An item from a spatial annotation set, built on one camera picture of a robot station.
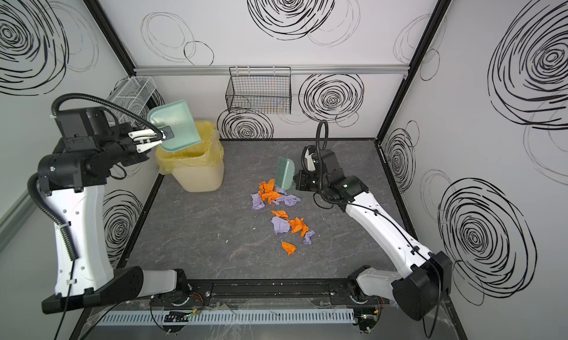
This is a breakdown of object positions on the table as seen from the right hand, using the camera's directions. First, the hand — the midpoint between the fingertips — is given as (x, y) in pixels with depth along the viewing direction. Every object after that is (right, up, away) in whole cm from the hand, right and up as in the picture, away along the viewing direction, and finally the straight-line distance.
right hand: (291, 178), depth 74 cm
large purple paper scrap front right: (-4, -20, +13) cm, 25 cm away
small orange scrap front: (-1, -27, +8) cm, 28 cm away
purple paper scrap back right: (0, -11, +22) cm, 24 cm away
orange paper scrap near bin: (-10, -8, +24) cm, 28 cm away
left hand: (-43, +15, -14) cm, 47 cm away
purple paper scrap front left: (+7, -24, +10) cm, 27 cm away
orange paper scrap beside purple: (-4, -16, +17) cm, 24 cm away
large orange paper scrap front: (+3, -20, +12) cm, 24 cm away
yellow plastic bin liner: (-31, +9, +8) cm, 34 cm away
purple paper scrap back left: (-14, -12, +19) cm, 27 cm away
